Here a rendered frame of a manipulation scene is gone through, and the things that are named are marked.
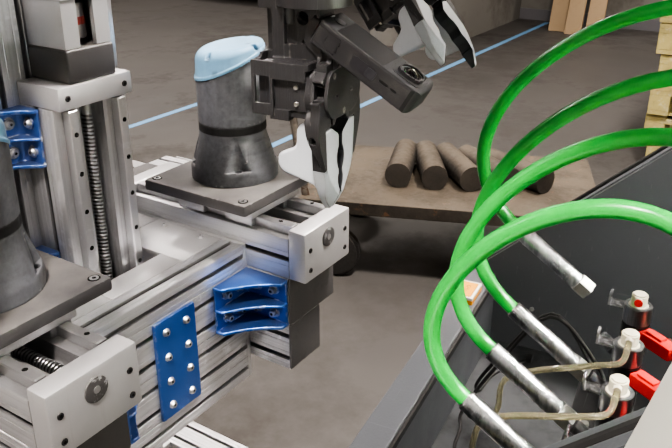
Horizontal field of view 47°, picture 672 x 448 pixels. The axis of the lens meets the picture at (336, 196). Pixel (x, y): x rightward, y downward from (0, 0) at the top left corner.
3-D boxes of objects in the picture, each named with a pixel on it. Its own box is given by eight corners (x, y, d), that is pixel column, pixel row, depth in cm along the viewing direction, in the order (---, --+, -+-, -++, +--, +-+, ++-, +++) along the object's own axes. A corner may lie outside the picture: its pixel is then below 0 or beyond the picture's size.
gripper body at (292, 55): (290, 101, 80) (287, -19, 76) (365, 111, 77) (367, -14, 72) (251, 120, 74) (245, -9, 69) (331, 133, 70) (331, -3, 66)
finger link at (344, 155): (303, 188, 82) (301, 104, 79) (353, 197, 80) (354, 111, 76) (288, 198, 80) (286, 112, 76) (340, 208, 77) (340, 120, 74)
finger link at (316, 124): (325, 160, 76) (324, 74, 73) (341, 162, 76) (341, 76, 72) (302, 175, 73) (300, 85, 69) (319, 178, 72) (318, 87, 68)
